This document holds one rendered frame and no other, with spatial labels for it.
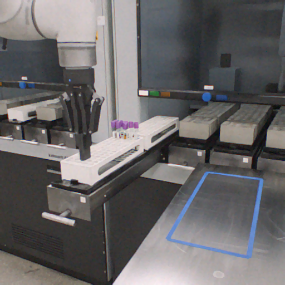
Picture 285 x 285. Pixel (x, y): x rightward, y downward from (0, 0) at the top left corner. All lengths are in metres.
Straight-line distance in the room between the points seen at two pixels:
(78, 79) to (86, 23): 0.13
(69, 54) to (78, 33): 0.05
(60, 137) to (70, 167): 0.58
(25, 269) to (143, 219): 0.86
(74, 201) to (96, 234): 0.69
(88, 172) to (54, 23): 0.36
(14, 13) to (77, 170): 0.39
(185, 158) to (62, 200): 0.48
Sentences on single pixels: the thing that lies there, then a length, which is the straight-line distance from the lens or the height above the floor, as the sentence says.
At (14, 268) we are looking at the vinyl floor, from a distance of 2.02.
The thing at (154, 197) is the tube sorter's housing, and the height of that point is 0.59.
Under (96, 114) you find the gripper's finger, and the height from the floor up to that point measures 0.99.
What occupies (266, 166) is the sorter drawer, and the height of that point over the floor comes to 0.78.
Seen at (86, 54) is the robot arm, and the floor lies 1.13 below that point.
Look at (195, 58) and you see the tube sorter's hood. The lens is 1.16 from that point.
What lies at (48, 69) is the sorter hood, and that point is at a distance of 1.51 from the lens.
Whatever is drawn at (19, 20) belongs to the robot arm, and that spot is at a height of 1.21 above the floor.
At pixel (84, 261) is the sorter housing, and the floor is 0.18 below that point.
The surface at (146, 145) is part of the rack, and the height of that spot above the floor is 0.83.
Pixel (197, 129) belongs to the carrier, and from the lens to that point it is 1.19.
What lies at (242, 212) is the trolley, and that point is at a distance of 0.72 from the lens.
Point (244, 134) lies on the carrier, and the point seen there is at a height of 0.86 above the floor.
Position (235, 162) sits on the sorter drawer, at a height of 0.78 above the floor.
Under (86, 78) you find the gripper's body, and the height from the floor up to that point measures 1.08.
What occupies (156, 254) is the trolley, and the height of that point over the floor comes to 0.82.
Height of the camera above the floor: 1.16
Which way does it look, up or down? 17 degrees down
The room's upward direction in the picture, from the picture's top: 1 degrees counter-clockwise
